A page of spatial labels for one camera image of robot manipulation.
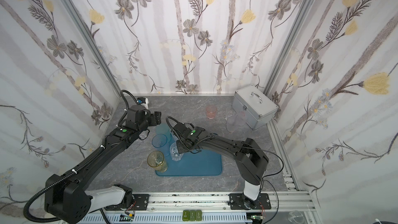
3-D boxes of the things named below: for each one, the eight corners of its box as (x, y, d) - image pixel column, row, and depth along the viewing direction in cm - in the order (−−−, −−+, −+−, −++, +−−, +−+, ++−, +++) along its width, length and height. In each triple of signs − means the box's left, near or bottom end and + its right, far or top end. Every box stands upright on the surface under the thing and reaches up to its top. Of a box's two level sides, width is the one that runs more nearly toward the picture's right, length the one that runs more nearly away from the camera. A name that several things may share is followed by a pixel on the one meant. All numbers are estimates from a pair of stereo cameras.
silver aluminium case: (252, 132, 102) (260, 117, 89) (229, 108, 116) (233, 91, 102) (270, 122, 108) (280, 106, 94) (246, 100, 121) (252, 83, 108)
